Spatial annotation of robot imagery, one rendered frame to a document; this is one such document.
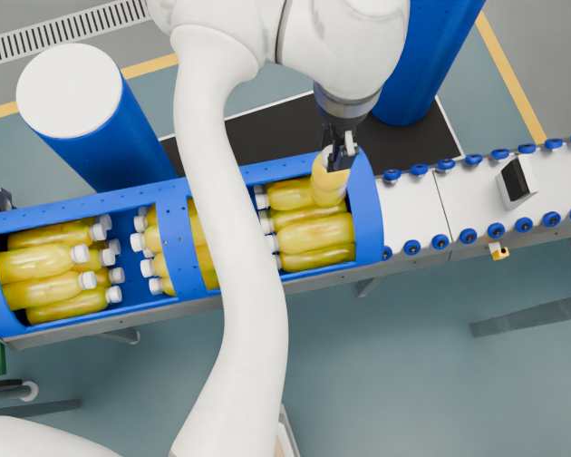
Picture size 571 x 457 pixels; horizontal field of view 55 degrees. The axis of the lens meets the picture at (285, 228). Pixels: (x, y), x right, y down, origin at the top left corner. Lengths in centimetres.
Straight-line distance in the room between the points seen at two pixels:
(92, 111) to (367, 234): 79
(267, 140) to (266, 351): 191
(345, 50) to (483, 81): 229
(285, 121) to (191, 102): 185
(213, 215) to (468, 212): 108
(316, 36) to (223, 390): 36
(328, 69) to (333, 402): 186
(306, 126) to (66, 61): 114
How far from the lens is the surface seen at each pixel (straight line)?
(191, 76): 60
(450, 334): 243
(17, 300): 134
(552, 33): 312
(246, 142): 239
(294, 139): 239
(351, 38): 57
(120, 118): 156
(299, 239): 122
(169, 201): 119
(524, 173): 145
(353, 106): 70
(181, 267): 117
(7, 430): 59
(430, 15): 183
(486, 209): 156
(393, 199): 150
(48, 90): 161
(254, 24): 61
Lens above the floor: 233
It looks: 75 degrees down
